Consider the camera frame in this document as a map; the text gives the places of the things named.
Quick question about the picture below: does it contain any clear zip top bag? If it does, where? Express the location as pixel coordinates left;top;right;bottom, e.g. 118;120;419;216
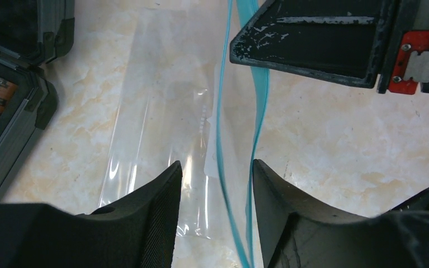
99;1;269;267

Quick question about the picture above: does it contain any black poker chip case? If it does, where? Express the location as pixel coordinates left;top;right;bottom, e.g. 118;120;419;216
0;1;75;201

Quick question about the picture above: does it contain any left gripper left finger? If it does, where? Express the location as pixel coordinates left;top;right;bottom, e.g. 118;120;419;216
0;161;183;267

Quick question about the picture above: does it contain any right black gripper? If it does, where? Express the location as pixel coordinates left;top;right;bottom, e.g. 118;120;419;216
230;1;429;95

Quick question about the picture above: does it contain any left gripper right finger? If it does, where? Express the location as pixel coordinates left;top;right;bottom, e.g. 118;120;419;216
252;160;429;267

